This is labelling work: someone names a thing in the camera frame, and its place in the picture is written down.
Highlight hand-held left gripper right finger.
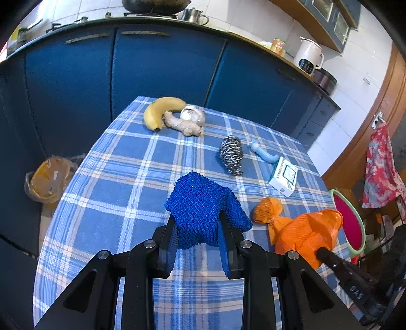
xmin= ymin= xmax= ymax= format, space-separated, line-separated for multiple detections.
xmin=219 ymin=211 xmax=364 ymax=330

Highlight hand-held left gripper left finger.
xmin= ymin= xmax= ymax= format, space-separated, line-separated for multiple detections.
xmin=33 ymin=216 xmax=178 ymax=330

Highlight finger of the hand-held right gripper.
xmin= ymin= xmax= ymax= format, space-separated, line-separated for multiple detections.
xmin=315 ymin=247 xmax=353 ymax=280

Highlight orange mesh bag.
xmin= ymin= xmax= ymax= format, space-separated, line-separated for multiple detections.
xmin=253 ymin=197 xmax=344 ymax=270

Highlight red bin with green rim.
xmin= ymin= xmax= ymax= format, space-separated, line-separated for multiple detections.
xmin=329 ymin=189 xmax=367 ymax=256

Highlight blue knitted cloth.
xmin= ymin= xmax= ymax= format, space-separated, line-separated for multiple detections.
xmin=164 ymin=171 xmax=253 ymax=249

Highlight blue plaid tablecloth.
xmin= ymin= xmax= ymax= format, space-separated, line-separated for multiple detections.
xmin=33 ymin=96 xmax=364 ymax=330

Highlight white medicine box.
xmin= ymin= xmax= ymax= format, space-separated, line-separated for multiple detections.
xmin=268 ymin=156 xmax=299 ymax=197

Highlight red floral cloth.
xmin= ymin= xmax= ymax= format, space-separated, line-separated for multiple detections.
xmin=362 ymin=124 xmax=406 ymax=210

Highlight pale blue tube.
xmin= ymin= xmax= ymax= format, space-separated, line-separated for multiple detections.
xmin=248 ymin=140 xmax=280 ymax=164

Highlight ginger root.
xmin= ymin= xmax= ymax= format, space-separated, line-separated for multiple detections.
xmin=163 ymin=111 xmax=204 ymax=137

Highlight garlic bulb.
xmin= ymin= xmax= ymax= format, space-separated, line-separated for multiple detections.
xmin=180 ymin=105 xmax=206 ymax=125

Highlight yellow banana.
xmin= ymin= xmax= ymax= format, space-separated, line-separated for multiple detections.
xmin=143 ymin=97 xmax=187 ymax=131

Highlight clear bag with yellow contents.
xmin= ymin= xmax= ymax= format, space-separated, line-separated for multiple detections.
xmin=25 ymin=154 xmax=86 ymax=204

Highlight wooden door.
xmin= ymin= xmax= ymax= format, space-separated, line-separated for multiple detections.
xmin=322 ymin=41 xmax=406 ymax=191

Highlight black rice cooker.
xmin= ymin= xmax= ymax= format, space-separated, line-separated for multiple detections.
xmin=312 ymin=68 xmax=337 ymax=96

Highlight blue lower kitchen cabinets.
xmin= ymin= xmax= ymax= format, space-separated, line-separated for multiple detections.
xmin=0 ymin=25 xmax=341 ymax=254

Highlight white electric kettle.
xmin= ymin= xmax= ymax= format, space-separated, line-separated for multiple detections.
xmin=293 ymin=36 xmax=325 ymax=74

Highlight metal teapot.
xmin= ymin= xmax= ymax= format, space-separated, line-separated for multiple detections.
xmin=181 ymin=8 xmax=210 ymax=26

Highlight gas stove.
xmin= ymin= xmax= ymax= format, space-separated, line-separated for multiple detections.
xmin=46 ymin=13 xmax=127 ymax=32

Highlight black wok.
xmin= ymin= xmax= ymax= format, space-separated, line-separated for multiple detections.
xmin=122 ymin=0 xmax=192 ymax=15

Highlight steel wire scrubber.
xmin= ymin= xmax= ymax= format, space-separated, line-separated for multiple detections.
xmin=219 ymin=136 xmax=244 ymax=176

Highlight blue upper wall cabinet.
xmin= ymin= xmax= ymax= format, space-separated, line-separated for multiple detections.
xmin=273 ymin=0 xmax=362 ymax=53

